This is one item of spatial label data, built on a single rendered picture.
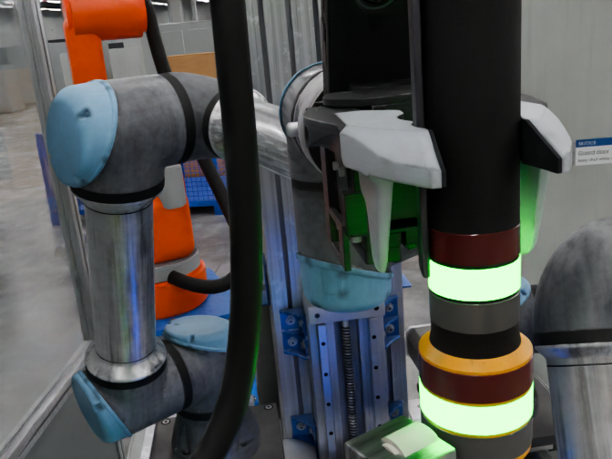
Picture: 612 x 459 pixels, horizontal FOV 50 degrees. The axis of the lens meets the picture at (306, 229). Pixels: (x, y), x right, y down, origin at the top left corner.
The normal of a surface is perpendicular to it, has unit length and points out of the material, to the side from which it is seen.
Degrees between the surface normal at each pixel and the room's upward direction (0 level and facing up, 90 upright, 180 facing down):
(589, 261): 51
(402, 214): 90
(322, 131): 90
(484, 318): 90
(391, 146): 42
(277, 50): 90
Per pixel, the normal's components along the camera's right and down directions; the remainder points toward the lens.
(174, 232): 0.39, 0.23
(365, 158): -0.92, 0.18
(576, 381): -0.54, -0.14
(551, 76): -0.04, 0.29
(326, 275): -0.41, 0.33
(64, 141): -0.73, 0.13
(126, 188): 0.41, 0.47
